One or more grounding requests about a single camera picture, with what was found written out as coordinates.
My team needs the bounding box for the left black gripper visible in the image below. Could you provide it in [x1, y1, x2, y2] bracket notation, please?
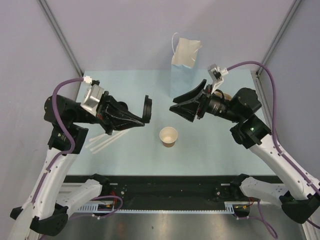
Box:
[71, 90, 145, 135]

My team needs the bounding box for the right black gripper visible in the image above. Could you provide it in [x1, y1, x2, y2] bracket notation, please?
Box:
[169, 79, 243, 124]

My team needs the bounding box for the black plastic cup lid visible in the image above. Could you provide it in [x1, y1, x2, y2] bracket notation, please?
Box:
[142, 95, 152, 124]

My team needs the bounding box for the brown paper coffee cup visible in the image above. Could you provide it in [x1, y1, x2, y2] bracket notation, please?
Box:
[159, 126, 178, 148]

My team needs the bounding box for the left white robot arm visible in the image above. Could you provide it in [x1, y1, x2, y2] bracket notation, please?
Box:
[9, 85, 152, 240]

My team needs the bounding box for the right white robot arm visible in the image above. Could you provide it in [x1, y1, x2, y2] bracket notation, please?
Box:
[169, 80, 320, 224]

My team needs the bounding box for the brown pulp cup carrier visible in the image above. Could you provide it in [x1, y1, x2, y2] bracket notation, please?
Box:
[214, 89, 232, 101]

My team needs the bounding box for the light blue paper bag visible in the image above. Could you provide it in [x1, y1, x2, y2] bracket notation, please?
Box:
[170, 32, 202, 98]

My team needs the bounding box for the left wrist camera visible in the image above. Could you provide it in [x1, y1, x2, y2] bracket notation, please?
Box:
[80, 75, 105, 116]

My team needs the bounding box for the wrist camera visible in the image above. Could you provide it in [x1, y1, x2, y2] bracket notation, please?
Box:
[207, 64, 229, 94]
[80, 75, 105, 116]

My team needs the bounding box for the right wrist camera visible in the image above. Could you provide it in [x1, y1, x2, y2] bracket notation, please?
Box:
[207, 64, 229, 94]

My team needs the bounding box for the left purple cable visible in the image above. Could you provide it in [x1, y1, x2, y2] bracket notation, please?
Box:
[29, 76, 87, 208]

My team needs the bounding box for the white slotted cable duct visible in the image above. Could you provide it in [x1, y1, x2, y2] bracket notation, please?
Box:
[76, 201, 236, 215]

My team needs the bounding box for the aluminium frame post left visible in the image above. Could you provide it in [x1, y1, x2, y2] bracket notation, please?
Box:
[36, 0, 84, 76]

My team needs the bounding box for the aluminium frame post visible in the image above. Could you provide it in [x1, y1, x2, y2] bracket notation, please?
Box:
[261, 0, 304, 66]
[36, 0, 84, 76]

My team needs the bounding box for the aluminium frame post right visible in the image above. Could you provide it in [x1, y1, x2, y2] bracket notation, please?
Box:
[261, 0, 304, 66]

